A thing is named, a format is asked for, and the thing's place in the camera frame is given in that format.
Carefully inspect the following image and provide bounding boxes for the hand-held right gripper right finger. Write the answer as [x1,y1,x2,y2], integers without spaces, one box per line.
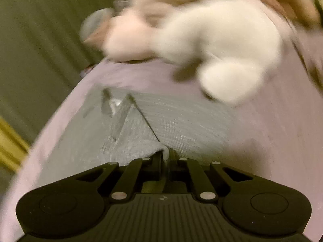
[169,149,253,203]

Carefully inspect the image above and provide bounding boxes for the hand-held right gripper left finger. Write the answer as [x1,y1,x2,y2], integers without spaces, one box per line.
[76,152,162,203]

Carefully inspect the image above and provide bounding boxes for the grey knit pants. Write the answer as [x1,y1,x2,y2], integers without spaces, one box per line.
[43,86,235,179]

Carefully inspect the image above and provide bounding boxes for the pink bed sheet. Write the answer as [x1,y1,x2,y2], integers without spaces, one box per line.
[0,0,323,242]

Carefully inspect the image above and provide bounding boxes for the pink plush toy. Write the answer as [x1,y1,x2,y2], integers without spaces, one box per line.
[103,5,167,62]

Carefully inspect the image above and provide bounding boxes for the white plush toy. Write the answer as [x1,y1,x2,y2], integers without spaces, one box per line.
[154,0,283,105]

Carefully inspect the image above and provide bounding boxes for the grey blue cushion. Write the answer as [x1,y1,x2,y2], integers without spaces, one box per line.
[80,7,114,44]

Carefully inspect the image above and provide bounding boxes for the yellow door frame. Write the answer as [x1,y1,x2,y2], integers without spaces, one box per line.
[0,116,30,172]

